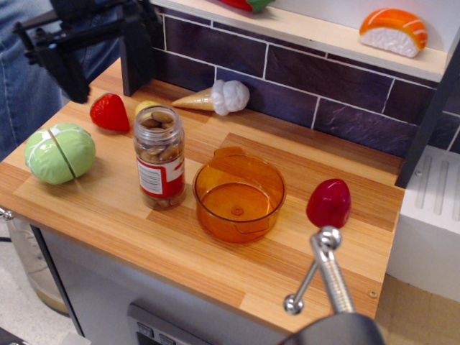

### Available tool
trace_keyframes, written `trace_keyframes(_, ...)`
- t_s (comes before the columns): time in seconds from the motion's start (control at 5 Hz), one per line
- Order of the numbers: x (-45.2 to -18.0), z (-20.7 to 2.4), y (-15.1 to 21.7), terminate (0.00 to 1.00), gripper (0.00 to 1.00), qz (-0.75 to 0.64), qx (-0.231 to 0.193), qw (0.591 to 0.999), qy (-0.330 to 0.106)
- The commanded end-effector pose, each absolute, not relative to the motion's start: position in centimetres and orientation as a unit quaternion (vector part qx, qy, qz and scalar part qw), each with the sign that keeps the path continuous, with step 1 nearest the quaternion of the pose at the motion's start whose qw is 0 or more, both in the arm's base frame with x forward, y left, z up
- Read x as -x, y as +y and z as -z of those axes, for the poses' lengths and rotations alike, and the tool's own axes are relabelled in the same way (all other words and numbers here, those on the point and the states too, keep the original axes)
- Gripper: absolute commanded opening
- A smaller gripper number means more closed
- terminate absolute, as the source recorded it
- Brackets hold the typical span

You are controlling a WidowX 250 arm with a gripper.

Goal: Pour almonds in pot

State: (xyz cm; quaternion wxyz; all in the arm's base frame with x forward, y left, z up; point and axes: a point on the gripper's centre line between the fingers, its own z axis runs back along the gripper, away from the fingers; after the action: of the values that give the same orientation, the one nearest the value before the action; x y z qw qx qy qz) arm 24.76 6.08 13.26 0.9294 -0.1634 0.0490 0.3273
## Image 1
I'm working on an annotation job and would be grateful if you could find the silver knob left edge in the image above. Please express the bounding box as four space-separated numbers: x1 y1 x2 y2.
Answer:
0 208 14 221

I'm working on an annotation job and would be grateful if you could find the toy salmon sushi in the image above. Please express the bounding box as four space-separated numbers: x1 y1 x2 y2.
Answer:
359 8 428 58

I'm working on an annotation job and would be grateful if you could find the clear almond jar red label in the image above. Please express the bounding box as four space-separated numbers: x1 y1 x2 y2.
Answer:
133 105 185 211

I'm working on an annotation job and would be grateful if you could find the dark grey left shelf post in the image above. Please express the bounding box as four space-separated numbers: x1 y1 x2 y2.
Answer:
118 1 163 96

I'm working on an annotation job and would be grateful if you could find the toy ice cream cone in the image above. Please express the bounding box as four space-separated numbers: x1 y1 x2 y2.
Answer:
172 80 250 116

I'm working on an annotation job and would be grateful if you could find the green toy cabbage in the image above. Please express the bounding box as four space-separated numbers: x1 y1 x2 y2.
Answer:
24 123 96 185

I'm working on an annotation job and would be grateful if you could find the person in blue jeans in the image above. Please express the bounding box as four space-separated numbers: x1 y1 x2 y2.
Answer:
1 1 119 161

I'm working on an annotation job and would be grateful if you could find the dark red toy fruit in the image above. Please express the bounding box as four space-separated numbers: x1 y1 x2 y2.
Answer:
306 178 351 229

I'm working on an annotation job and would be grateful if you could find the red toy chili pepper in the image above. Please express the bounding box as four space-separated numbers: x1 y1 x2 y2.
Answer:
221 0 275 13

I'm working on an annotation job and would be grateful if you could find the white ridged sink unit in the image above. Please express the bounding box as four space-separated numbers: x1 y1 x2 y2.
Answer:
387 146 459 300

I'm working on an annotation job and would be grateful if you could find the wooden wall shelf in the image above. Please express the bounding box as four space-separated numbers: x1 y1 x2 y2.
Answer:
152 1 452 82

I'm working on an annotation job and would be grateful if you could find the red toy strawberry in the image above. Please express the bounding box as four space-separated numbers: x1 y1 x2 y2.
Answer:
90 93 130 132

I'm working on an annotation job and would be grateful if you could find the orange transparent plastic pot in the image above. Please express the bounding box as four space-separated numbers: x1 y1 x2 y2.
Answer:
193 147 287 244

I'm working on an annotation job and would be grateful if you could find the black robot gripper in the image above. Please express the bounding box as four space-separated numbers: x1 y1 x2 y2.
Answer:
13 1 160 104

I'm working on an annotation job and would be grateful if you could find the dark grey shelf post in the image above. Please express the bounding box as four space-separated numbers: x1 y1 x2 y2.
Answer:
395 32 459 188
118 1 163 96

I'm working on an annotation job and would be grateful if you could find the yellow toy potato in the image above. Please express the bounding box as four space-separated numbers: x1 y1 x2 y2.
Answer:
134 101 160 116

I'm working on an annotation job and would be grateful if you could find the grey oven control panel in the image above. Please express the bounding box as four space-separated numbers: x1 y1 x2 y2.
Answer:
127 303 208 345

